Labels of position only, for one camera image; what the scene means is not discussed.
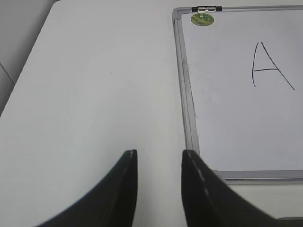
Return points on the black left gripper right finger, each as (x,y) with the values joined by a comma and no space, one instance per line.
(209,202)

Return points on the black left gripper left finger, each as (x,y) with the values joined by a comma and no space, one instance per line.
(111,203)

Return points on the green round magnet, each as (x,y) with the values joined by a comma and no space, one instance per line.
(202,19)

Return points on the black and silver board clip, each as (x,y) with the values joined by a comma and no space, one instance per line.
(206,9)

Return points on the white board with aluminium frame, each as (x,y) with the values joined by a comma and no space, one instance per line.
(241,86)

